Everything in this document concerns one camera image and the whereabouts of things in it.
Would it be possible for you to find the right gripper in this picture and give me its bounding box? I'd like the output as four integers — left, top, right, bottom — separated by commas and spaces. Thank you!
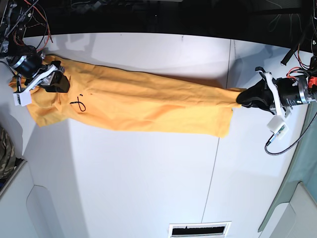
6, 54, 70, 93

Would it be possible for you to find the yellow t-shirt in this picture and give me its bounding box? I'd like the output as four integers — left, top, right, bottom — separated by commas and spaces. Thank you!
9, 54, 242, 139

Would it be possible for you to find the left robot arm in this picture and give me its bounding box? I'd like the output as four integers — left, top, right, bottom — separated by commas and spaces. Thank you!
236, 15, 317, 115

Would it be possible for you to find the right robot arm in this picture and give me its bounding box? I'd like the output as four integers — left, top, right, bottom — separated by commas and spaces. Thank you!
0, 0, 70, 93

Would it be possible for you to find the camouflage cloth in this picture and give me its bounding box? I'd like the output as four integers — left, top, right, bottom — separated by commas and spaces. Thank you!
0, 126, 16, 179

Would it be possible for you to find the white right bin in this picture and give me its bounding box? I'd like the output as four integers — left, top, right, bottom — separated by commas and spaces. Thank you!
257, 182, 317, 238

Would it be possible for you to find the white bin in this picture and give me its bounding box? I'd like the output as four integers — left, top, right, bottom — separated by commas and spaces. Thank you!
0, 158, 60, 238
257, 182, 317, 238

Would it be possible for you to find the white left bin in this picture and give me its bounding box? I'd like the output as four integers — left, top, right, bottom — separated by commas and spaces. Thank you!
0, 158, 60, 238

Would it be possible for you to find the white floor vent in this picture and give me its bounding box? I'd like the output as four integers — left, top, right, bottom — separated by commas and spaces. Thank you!
168, 222, 232, 238

